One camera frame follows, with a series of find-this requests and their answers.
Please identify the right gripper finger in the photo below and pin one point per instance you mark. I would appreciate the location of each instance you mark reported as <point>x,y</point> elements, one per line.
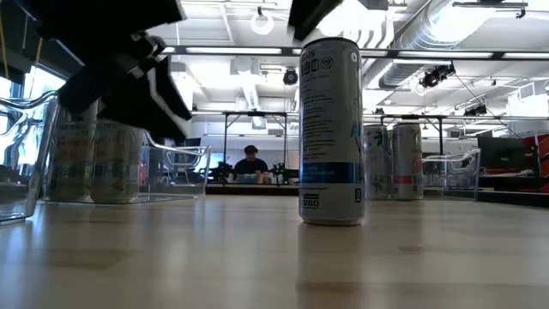
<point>309,13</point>

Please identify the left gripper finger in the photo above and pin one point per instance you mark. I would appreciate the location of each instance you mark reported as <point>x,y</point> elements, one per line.
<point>169,86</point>
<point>150,120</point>

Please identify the Celsius tropical vibe can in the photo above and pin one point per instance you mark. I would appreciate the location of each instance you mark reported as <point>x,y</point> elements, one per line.
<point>73,163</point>
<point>116,171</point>

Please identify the clear plastic bin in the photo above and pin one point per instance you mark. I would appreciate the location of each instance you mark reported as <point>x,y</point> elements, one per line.
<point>450,171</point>
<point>188,171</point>
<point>13,141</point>

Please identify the Celsius arctic vibe can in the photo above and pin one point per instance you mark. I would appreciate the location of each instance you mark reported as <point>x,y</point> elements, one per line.
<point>332,129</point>

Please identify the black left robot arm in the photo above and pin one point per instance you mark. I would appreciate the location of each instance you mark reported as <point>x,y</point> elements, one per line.
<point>86,17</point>

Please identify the person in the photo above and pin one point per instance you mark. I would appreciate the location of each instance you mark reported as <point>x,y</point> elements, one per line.
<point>251,165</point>

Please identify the black track spotlight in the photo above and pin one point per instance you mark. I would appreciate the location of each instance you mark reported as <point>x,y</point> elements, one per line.
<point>435,76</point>
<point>476,110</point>

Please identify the black monitor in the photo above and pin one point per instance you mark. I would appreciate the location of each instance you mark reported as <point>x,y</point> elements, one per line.
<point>506,154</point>

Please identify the red tool chest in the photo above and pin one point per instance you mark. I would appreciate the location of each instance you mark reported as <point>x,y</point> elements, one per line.
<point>544,159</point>

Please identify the black overhead frame beam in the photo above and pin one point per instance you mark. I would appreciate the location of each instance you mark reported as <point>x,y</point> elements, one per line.
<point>286,51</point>

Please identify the black dome camera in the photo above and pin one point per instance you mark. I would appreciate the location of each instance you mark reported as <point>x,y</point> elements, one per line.
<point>290,77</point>

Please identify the silver ventilation duct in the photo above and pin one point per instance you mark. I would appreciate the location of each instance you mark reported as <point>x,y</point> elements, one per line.
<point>429,26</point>

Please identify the black ceiling rail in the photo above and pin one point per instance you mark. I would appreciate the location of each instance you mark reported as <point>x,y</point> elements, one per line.
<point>489,4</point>

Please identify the black aluminium table frame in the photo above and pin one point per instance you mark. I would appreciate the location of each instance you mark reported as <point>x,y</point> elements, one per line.
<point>506,197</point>

